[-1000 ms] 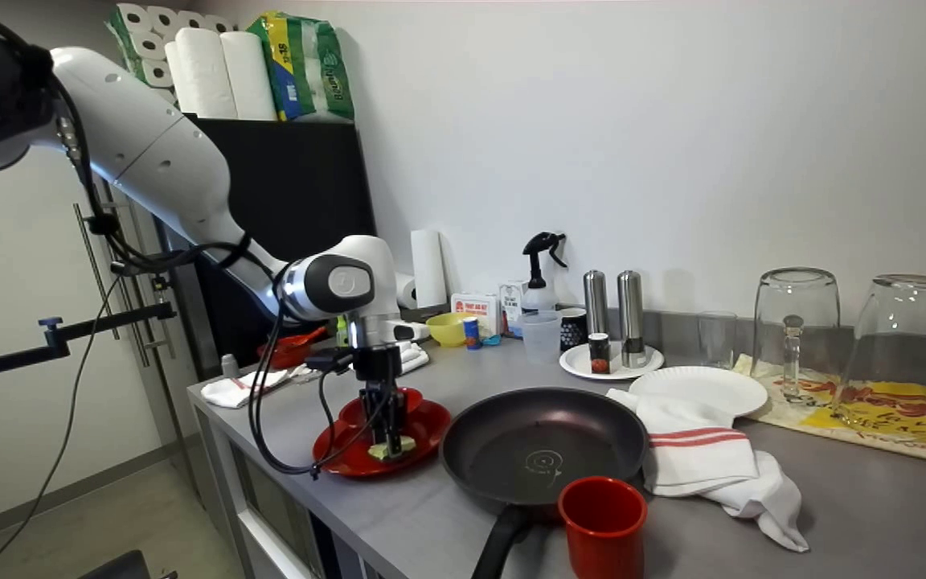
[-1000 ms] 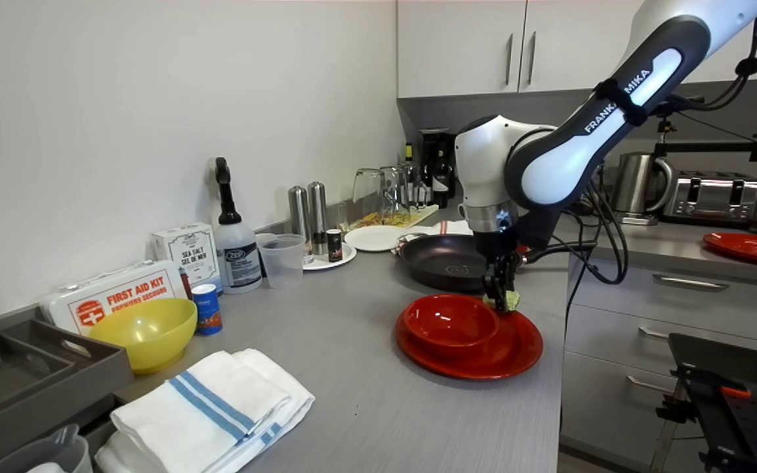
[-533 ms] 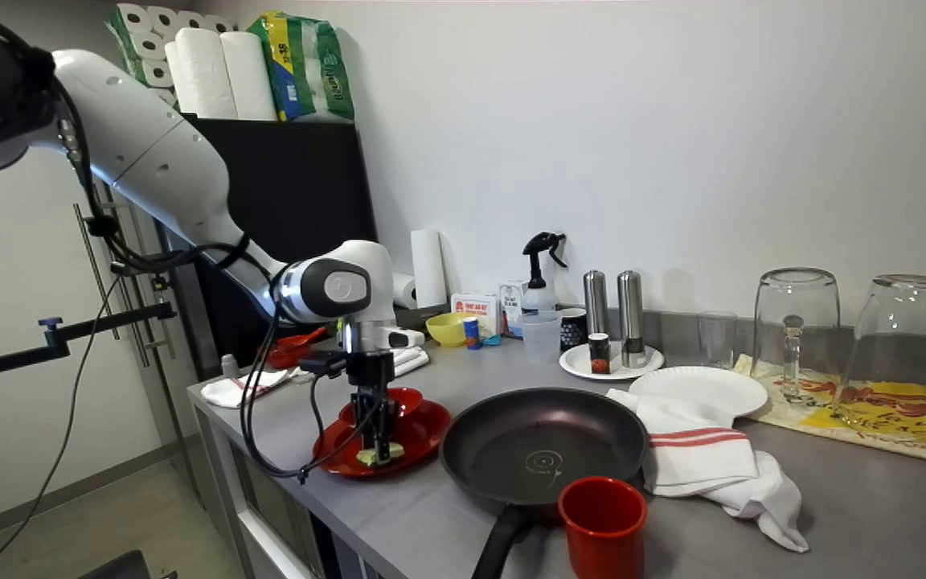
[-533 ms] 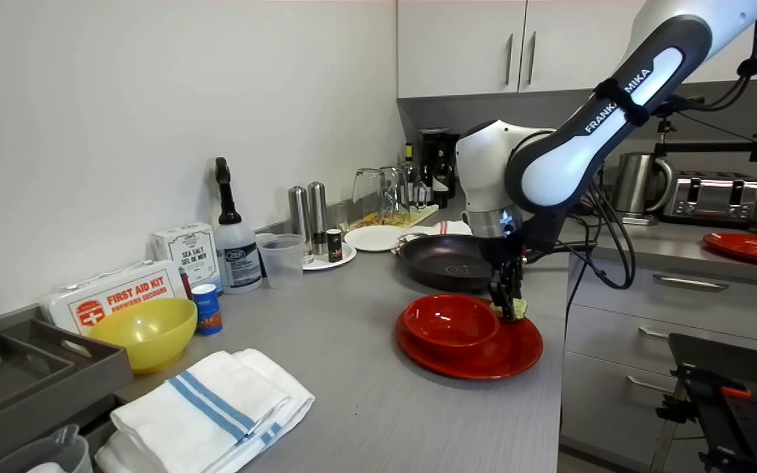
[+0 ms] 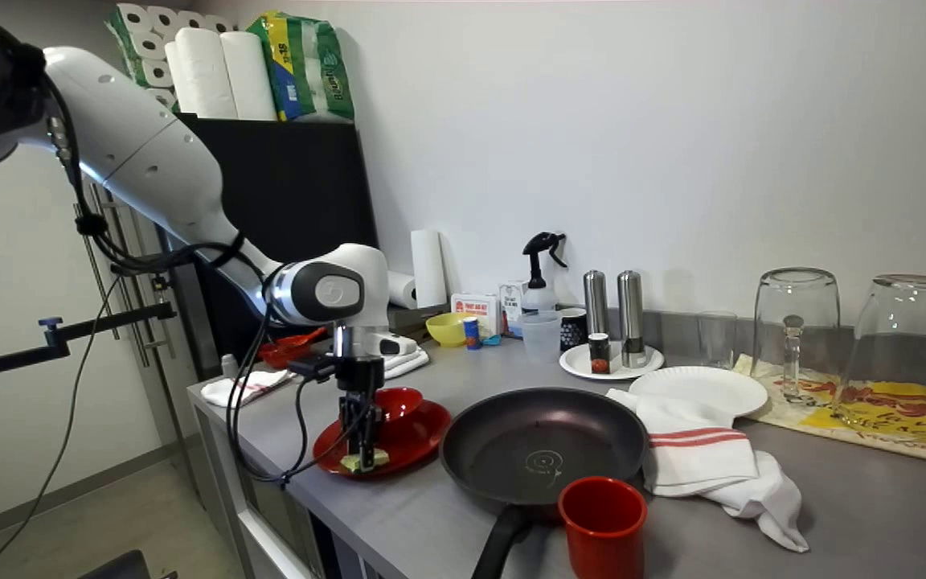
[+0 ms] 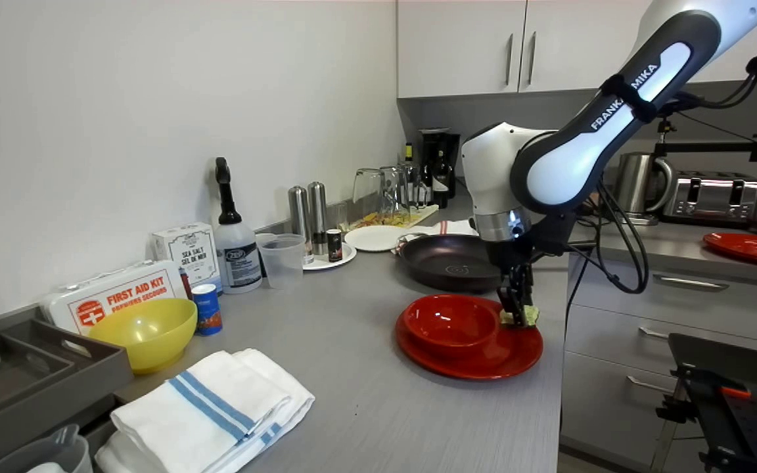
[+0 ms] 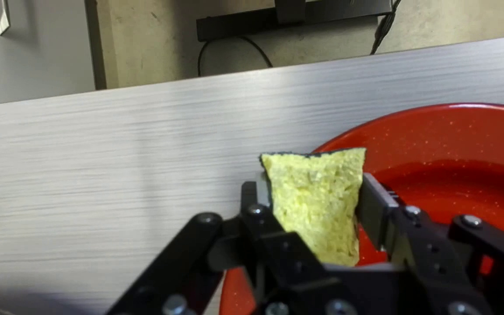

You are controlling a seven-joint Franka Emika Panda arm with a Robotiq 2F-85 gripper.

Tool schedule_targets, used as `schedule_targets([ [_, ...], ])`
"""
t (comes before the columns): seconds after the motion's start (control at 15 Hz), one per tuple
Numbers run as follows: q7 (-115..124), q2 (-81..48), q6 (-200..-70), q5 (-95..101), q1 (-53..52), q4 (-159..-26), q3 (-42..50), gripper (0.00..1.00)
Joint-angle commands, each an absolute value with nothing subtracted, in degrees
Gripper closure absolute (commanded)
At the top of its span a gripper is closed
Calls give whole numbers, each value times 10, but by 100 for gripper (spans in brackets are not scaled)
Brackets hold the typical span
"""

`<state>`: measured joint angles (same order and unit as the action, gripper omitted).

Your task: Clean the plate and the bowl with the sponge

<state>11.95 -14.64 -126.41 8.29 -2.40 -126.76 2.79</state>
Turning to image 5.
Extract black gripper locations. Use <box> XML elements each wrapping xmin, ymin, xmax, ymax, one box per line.
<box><xmin>330</xmin><ymin>353</ymin><xmax>385</xmax><ymax>471</ymax></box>

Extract yellow sponge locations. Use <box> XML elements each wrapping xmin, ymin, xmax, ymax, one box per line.
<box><xmin>336</xmin><ymin>449</ymin><xmax>391</xmax><ymax>477</ymax></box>

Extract red bowl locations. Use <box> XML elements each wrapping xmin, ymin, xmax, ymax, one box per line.
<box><xmin>370</xmin><ymin>385</ymin><xmax>428</xmax><ymax>427</ymax></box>

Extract red plate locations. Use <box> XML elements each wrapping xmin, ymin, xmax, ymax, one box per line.
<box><xmin>312</xmin><ymin>396</ymin><xmax>457</xmax><ymax>482</ymax></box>

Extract black frying pan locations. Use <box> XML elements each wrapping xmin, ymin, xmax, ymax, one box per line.
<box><xmin>442</xmin><ymin>385</ymin><xmax>656</xmax><ymax>579</ymax></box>

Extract yellow bowl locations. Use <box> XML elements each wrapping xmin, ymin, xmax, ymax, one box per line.
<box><xmin>423</xmin><ymin>308</ymin><xmax>474</xmax><ymax>352</ymax></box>

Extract small white plate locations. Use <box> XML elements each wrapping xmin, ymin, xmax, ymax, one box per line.
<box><xmin>557</xmin><ymin>341</ymin><xmax>669</xmax><ymax>385</ymax></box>

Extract white towel blue stripes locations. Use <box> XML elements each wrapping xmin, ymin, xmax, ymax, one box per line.
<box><xmin>378</xmin><ymin>336</ymin><xmax>430</xmax><ymax>380</ymax></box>

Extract small red object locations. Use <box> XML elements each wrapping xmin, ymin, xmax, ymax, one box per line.
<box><xmin>263</xmin><ymin>325</ymin><xmax>330</xmax><ymax>374</ymax></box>

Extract white cloth red stripes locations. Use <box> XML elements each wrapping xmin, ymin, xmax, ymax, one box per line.
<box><xmin>200</xmin><ymin>365</ymin><xmax>297</xmax><ymax>412</ymax></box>

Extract paper towel roll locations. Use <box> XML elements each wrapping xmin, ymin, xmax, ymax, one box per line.
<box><xmin>385</xmin><ymin>266</ymin><xmax>423</xmax><ymax>314</ymax></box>
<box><xmin>408</xmin><ymin>227</ymin><xmax>449</xmax><ymax>314</ymax></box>

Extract clear spray bottle black nozzle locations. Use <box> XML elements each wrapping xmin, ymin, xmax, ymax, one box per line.
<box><xmin>517</xmin><ymin>230</ymin><xmax>571</xmax><ymax>336</ymax></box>

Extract small dark spice jar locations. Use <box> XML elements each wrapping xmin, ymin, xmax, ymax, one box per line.
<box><xmin>586</xmin><ymin>332</ymin><xmax>614</xmax><ymax>376</ymax></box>

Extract black shelf unit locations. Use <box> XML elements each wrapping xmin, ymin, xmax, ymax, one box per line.
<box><xmin>176</xmin><ymin>110</ymin><xmax>385</xmax><ymax>374</ymax></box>

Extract red cup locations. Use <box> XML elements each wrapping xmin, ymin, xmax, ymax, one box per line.
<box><xmin>557</xmin><ymin>472</ymin><xmax>648</xmax><ymax>579</ymax></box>

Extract steel grinder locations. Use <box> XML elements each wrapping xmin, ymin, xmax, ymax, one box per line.
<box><xmin>614</xmin><ymin>266</ymin><xmax>648</xmax><ymax>367</ymax></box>
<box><xmin>580</xmin><ymin>266</ymin><xmax>611</xmax><ymax>359</ymax></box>

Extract white towel red stripes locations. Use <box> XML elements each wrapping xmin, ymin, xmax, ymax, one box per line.
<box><xmin>604</xmin><ymin>382</ymin><xmax>810</xmax><ymax>557</ymax></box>

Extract green packaged goods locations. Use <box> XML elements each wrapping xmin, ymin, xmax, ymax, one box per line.
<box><xmin>248</xmin><ymin>9</ymin><xmax>358</xmax><ymax>124</ymax></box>

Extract white paper towel pack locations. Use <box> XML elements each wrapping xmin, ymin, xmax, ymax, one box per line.
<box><xmin>163</xmin><ymin>27</ymin><xmax>281</xmax><ymax>124</ymax></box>

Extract toilet paper pack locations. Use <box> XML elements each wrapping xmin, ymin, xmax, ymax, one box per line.
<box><xmin>107</xmin><ymin>0</ymin><xmax>183</xmax><ymax>110</ymax></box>

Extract clear drinking glass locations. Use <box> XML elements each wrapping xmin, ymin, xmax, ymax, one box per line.
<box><xmin>847</xmin><ymin>275</ymin><xmax>926</xmax><ymax>430</ymax></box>
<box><xmin>750</xmin><ymin>266</ymin><xmax>843</xmax><ymax>412</ymax></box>

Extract yellow patterned mat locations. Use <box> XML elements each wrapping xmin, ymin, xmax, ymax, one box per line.
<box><xmin>731</xmin><ymin>359</ymin><xmax>926</xmax><ymax>472</ymax></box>

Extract wrist mounted camera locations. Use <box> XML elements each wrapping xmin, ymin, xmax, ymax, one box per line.
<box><xmin>376</xmin><ymin>332</ymin><xmax>420</xmax><ymax>365</ymax></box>

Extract steel drawer handle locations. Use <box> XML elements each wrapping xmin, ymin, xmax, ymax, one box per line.
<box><xmin>231</xmin><ymin>501</ymin><xmax>318</xmax><ymax>579</ymax></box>

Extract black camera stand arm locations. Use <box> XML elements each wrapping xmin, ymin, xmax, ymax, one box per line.
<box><xmin>0</xmin><ymin>304</ymin><xmax>179</xmax><ymax>385</ymax></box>

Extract thin black cable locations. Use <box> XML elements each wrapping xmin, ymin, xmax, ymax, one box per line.
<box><xmin>0</xmin><ymin>266</ymin><xmax>102</xmax><ymax>579</ymax></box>

